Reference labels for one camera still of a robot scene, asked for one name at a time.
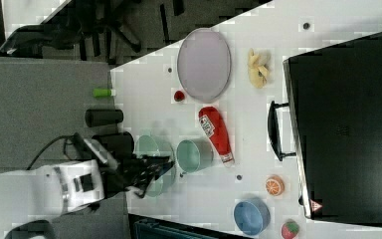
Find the red plush ketchup bottle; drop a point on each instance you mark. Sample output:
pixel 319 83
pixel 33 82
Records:
pixel 214 127

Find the grey round plate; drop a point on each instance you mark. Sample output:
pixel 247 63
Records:
pixel 204 65

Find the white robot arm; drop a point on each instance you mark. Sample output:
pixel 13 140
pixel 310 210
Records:
pixel 52 191

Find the green marker pen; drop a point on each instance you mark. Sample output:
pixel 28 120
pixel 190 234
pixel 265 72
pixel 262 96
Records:
pixel 103 93

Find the black cylinder upper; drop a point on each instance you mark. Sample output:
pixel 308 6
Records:
pixel 100 117

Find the large red plush strawberry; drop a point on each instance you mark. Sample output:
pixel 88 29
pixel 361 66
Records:
pixel 290 230

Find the orange slice toy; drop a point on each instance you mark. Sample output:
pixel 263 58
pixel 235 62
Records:
pixel 275 186

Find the small red plush strawberry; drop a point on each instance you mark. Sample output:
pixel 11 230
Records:
pixel 179 96

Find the yellow plush banana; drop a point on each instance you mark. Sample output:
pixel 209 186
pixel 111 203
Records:
pixel 258 71

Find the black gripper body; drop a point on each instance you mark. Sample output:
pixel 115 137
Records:
pixel 118 180

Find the green metal cup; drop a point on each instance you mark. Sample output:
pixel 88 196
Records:
pixel 194 154

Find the black toaster oven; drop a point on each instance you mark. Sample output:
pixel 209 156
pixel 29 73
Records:
pixel 335 106

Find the teal green bowl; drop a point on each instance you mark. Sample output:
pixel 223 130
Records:
pixel 149 145

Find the teal storage crate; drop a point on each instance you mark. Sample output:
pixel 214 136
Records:
pixel 149 228

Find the black office chair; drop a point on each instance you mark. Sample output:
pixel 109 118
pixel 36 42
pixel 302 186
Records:
pixel 61 24

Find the black cylinder lower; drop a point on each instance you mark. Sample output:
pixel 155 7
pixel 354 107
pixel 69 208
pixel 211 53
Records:
pixel 120 145

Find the black cylinder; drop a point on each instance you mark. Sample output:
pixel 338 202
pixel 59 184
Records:
pixel 100 117
pixel 120 145

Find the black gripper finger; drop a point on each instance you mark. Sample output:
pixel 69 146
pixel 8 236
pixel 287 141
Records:
pixel 157 164
pixel 142 182

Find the blue bowl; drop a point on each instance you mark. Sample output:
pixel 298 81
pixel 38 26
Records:
pixel 252 216

